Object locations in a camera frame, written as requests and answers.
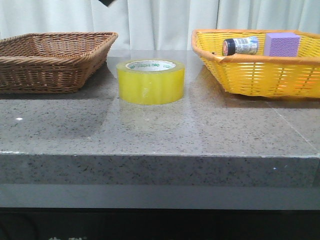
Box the black gripper body other arm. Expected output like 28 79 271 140
98 0 115 7

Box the yellow packing tape roll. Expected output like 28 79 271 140
116 59 185 105

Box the white curtain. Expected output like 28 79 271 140
0 0 320 51

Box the brown wicker basket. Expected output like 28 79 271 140
0 31 119 94

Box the small black-capped bottle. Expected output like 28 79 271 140
222 36 259 56

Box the yellow woven basket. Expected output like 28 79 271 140
191 29 320 98

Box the purple foam block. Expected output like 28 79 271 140
263 32 301 57

